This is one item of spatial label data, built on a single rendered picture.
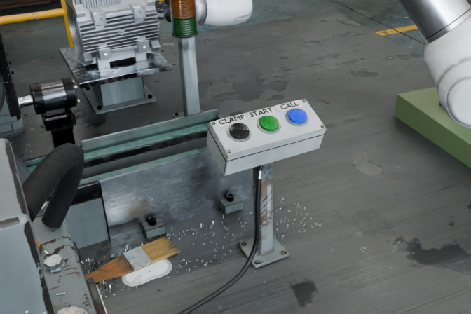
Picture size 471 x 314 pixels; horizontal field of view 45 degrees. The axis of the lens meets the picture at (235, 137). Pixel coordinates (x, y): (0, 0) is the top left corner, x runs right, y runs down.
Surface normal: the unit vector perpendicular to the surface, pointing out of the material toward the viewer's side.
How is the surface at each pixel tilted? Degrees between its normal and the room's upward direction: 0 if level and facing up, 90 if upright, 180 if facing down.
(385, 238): 0
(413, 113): 90
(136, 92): 90
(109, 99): 90
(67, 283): 0
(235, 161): 111
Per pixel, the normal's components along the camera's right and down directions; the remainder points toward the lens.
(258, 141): 0.12, -0.65
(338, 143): -0.03, -0.87
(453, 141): -0.92, 0.22
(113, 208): 0.43, 0.44
